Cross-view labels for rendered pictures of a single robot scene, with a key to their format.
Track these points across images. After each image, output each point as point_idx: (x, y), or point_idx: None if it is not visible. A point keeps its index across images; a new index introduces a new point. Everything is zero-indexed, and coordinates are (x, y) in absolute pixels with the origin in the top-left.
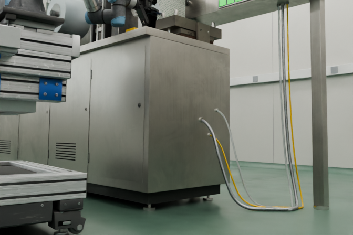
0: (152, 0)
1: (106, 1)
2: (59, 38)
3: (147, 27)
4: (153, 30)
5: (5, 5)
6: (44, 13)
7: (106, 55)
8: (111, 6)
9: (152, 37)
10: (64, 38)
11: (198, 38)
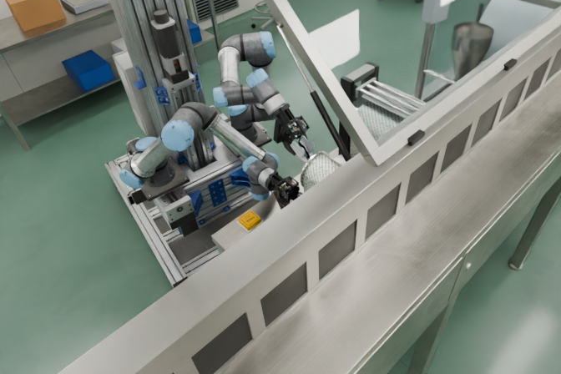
0: (284, 195)
1: (339, 127)
2: (159, 204)
3: (212, 237)
4: (217, 244)
5: (231, 115)
6: (153, 184)
7: None
8: (346, 136)
9: (218, 248)
10: (161, 206)
11: None
